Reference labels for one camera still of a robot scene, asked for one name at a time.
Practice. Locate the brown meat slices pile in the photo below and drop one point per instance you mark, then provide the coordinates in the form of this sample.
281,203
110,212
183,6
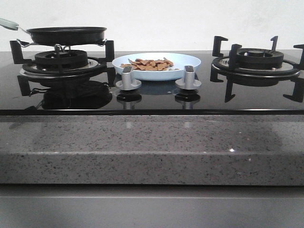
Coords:
150,64

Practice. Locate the light blue plate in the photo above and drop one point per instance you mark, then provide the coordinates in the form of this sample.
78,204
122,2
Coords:
173,73

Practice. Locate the black frying pan green handle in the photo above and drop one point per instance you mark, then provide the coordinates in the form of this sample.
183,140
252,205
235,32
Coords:
65,36

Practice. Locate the silver left stove knob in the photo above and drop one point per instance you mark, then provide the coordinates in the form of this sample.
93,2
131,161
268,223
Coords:
128,81

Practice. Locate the silver stove knob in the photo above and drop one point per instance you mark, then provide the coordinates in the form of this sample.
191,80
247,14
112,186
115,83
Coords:
188,82
128,81

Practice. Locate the silver right stove knob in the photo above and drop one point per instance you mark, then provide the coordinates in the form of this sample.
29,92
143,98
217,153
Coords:
188,82

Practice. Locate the black glass gas hob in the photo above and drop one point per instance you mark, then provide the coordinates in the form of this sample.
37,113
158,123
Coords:
219,93

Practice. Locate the grey cabinet drawer front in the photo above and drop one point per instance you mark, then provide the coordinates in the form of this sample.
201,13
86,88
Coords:
76,206

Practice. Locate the right black burner grate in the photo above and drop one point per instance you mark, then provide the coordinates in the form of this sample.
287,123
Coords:
255,67

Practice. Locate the black burner grate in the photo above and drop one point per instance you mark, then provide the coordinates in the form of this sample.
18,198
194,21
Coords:
255,67
61,64

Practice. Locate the left black burner grate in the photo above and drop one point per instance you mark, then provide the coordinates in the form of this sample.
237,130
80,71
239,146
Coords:
61,64

